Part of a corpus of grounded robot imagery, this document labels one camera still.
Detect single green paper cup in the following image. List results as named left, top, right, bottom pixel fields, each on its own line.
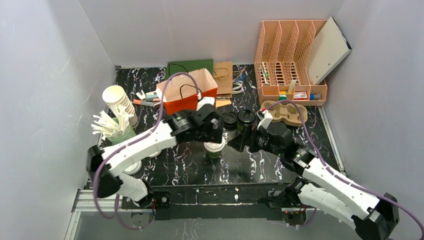
left=236, top=122, right=249, bottom=134

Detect single white cup lid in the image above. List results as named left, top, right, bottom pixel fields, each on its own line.
left=203, top=141, right=225, bottom=153

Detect orange paper bag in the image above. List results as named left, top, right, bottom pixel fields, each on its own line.
left=156, top=68, right=218, bottom=115

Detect white lids partial stack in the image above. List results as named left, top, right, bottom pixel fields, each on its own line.
left=148, top=151, right=161, bottom=158

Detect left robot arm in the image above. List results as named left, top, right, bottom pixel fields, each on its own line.
left=86, top=104, right=224, bottom=202

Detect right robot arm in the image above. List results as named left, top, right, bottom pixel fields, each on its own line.
left=227, top=122, right=400, bottom=240

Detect black cup lids stack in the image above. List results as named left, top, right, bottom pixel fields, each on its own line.
left=223, top=111, right=237, bottom=132

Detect stack of pulp cup carriers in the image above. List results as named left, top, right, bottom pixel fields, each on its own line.
left=268, top=102, right=308, bottom=127

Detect red small box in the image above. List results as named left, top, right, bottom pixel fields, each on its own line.
left=293, top=92, right=308, bottom=101

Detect brown kraft paper bag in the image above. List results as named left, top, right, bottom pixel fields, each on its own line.
left=212, top=61, right=233, bottom=108

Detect green paper bag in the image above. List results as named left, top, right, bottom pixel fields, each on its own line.
left=164, top=58, right=214, bottom=80

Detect pink desk file organizer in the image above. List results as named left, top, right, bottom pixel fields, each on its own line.
left=254, top=20, right=328, bottom=106

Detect white cup lids stack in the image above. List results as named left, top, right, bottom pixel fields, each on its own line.
left=123, top=160, right=142, bottom=175

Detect green cup of straws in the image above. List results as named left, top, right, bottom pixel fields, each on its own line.
left=91, top=111, right=136, bottom=145

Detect tall stack paper cups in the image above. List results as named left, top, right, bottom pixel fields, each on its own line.
left=102, top=85, right=138, bottom=129

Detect white board panel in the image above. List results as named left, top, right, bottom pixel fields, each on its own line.
left=306, top=16, right=352, bottom=85

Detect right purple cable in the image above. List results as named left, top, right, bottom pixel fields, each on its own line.
left=261, top=99, right=424, bottom=240

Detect purple cable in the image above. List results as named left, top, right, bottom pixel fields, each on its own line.
left=261, top=99, right=424, bottom=240
left=92, top=72, right=203, bottom=231

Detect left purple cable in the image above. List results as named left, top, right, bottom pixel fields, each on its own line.
left=92, top=72, right=203, bottom=231

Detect metal base rail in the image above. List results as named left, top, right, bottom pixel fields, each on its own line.
left=70, top=182, right=377, bottom=239

